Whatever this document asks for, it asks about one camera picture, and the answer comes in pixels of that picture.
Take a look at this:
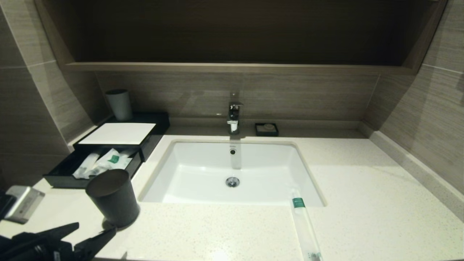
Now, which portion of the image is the dark tumbler cup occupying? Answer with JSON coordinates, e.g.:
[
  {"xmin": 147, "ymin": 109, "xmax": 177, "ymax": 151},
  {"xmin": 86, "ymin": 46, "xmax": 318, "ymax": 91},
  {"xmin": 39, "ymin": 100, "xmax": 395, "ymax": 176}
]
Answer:
[{"xmin": 86, "ymin": 169, "xmax": 140, "ymax": 229}]

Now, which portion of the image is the black glossy drawer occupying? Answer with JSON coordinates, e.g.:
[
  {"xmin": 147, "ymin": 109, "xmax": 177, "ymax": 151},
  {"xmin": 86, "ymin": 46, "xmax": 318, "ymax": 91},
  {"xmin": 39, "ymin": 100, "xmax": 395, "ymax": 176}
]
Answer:
[{"xmin": 43, "ymin": 146, "xmax": 144, "ymax": 190}]

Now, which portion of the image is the long dental kit packet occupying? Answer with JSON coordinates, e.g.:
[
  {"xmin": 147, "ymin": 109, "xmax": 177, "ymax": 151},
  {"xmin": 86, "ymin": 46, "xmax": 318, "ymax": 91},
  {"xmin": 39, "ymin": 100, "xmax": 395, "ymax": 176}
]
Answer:
[{"xmin": 73, "ymin": 152, "xmax": 100, "ymax": 179}]

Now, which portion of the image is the long plain frosted packet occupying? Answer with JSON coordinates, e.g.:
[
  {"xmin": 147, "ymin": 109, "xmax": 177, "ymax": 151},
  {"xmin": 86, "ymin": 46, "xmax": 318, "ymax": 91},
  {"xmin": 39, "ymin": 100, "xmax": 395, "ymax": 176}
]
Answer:
[{"xmin": 91, "ymin": 150, "xmax": 137, "ymax": 176}]

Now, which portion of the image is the black box white ribbed top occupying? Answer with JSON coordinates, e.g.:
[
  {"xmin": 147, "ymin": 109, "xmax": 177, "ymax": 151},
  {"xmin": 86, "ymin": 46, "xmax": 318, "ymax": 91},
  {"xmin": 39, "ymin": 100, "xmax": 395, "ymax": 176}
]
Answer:
[{"xmin": 72, "ymin": 112, "xmax": 170, "ymax": 162}]

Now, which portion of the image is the white sink basin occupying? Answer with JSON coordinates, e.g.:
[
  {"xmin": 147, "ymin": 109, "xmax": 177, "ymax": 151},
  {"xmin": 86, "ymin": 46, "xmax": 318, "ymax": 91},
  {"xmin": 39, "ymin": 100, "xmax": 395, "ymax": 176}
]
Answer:
[{"xmin": 138, "ymin": 140, "xmax": 327, "ymax": 208}]

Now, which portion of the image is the grey cup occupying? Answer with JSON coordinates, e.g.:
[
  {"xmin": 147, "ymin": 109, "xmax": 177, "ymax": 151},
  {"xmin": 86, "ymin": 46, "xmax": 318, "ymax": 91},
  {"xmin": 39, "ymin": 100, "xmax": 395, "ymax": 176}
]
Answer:
[{"xmin": 106, "ymin": 89, "xmax": 133, "ymax": 121}]

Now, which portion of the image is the chrome faucet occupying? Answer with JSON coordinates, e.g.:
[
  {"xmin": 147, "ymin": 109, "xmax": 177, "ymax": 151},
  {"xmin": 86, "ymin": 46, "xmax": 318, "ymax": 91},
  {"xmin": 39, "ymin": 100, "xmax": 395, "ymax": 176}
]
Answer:
[{"xmin": 227, "ymin": 92, "xmax": 244, "ymax": 135}]

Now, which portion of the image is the black soap dish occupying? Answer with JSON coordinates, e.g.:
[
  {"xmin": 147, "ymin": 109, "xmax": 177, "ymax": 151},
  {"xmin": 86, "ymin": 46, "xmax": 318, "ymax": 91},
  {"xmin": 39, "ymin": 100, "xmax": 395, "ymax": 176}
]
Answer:
[{"xmin": 255, "ymin": 123, "xmax": 279, "ymax": 137}]

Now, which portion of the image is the long green label packet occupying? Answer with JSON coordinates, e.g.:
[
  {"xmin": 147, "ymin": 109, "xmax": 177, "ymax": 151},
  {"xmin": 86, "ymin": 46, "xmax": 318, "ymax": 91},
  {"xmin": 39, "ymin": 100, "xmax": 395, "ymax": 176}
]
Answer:
[{"xmin": 291, "ymin": 188, "xmax": 324, "ymax": 261}]

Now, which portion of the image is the wooden wall shelf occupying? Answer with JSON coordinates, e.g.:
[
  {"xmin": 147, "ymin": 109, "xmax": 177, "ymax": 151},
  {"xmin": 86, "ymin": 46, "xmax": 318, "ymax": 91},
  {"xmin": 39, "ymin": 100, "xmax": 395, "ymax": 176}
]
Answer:
[{"xmin": 34, "ymin": 0, "xmax": 448, "ymax": 76}]

